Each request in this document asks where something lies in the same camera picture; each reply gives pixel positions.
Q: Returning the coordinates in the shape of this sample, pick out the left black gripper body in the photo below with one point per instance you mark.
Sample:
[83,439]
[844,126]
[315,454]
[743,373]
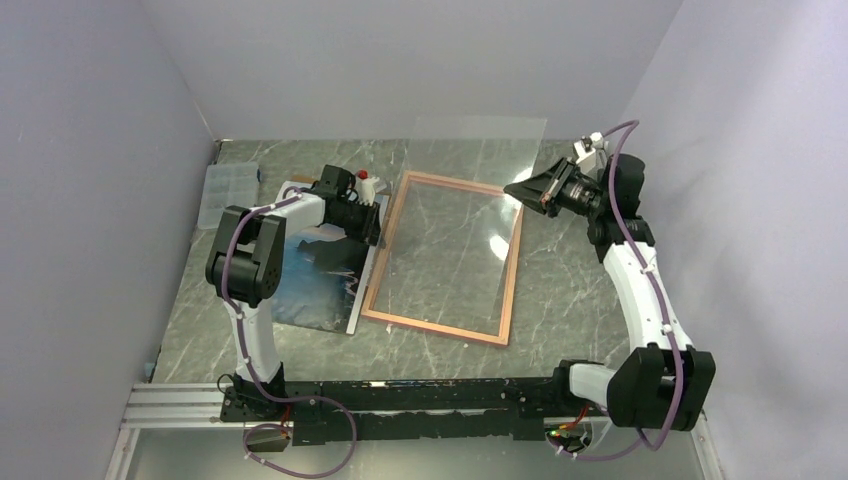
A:
[358,220]

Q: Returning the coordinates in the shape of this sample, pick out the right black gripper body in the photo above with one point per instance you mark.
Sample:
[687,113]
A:
[578,196]

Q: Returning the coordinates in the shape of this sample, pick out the wooden picture frame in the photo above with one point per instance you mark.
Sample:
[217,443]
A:
[449,261]

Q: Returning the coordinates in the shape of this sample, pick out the clear acrylic sheet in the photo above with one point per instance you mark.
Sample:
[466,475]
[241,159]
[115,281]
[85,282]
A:
[496,150]

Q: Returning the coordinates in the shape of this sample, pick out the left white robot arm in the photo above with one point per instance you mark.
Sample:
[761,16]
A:
[244,267]

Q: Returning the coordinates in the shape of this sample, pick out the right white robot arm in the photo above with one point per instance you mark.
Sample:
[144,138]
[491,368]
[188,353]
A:
[664,381]

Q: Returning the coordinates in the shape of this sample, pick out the landscape photo print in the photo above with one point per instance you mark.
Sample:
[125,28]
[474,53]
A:
[324,272]

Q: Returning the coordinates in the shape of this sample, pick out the clear plastic organizer box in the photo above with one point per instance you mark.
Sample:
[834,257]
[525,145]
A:
[226,185]

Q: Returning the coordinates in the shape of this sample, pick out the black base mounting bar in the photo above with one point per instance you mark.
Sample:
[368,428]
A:
[319,412]

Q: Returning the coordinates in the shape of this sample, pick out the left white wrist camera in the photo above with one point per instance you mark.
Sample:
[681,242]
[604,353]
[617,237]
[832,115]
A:
[367,187]

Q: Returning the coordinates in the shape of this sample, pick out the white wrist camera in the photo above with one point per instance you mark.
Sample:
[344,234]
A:
[367,187]
[590,153]

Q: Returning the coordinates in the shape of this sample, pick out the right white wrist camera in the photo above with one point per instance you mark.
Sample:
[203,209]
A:
[590,153]

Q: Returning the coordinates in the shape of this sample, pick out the aluminium rail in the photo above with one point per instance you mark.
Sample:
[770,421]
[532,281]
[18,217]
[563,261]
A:
[198,405]

